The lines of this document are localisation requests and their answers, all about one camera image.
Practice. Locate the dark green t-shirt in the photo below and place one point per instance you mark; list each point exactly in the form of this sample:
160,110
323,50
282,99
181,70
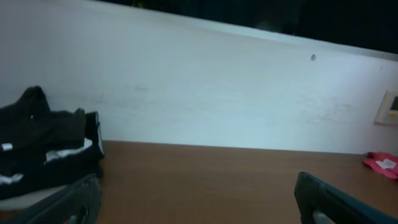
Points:
29,125

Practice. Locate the white wall switch panel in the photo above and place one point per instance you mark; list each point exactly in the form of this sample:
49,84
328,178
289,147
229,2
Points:
387,113

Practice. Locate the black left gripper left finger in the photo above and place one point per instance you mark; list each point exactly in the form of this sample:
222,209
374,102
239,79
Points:
79,202

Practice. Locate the white printed t-shirt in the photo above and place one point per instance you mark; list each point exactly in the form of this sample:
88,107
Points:
13,173

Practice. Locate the red t-shirt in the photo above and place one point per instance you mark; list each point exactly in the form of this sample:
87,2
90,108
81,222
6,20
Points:
383,163

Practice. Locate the black folded garment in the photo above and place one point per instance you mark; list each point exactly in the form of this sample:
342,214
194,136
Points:
65,171

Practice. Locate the grey folded garment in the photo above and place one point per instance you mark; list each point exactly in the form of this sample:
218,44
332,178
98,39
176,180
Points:
26,200

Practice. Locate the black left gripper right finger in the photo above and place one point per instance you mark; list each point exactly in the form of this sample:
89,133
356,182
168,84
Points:
320,202

